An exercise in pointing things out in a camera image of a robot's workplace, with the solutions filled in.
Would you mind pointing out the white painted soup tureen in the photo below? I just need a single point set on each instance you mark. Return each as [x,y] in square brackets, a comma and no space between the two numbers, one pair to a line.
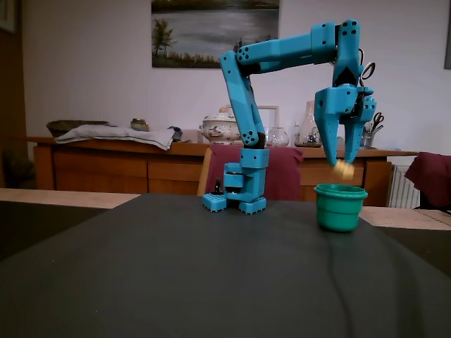
[220,128]

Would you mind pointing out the chair with maroon cover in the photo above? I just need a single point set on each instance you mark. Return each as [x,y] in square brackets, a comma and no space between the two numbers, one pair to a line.
[282,172]
[431,176]

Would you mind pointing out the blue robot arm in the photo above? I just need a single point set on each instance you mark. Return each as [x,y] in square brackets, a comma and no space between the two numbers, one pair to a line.
[246,105]

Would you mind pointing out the small ceramic bowl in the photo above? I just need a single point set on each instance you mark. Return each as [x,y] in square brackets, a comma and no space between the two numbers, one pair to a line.
[139,124]

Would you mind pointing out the grey folded cloth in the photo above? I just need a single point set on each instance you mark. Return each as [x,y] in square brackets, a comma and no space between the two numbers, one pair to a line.
[116,135]

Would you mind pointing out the dark grey table mat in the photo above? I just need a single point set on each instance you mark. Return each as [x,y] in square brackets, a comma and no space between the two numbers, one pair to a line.
[225,274]

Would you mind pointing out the lake landscape painting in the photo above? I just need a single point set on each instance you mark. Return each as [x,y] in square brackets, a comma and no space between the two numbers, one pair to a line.
[197,33]

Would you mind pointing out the black table clamp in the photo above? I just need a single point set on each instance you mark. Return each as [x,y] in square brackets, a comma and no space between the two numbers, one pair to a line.
[218,186]

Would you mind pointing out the cream lego brick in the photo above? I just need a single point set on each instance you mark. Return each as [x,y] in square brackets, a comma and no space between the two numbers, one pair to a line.
[344,170]

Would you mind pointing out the tall glass carafe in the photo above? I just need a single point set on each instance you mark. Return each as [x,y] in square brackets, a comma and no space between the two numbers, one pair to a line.
[308,130]

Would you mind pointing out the grey pen holder cup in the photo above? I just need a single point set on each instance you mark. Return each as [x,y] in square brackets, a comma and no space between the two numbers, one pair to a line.
[369,140]

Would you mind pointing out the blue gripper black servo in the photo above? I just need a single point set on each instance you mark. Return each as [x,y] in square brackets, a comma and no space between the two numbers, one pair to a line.
[335,102]

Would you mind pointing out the round glass vase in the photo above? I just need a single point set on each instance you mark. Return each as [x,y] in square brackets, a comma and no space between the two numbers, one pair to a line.
[278,136]

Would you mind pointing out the dark framed wall picture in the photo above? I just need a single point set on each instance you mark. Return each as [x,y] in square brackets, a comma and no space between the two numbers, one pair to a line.
[447,33]

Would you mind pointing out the white picture frame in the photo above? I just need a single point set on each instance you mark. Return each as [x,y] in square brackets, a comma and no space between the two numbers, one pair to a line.
[269,118]

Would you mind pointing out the dark shallow bowl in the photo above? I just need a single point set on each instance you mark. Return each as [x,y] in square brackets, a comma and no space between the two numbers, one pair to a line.
[70,126]

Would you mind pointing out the green plastic cup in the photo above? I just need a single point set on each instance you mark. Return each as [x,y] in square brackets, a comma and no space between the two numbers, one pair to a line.
[339,211]

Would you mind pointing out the wooden sideboard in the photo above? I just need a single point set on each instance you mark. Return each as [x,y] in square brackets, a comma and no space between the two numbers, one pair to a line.
[105,169]

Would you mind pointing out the white radiator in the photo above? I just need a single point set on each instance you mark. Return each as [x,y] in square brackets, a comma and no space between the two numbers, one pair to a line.
[405,186]

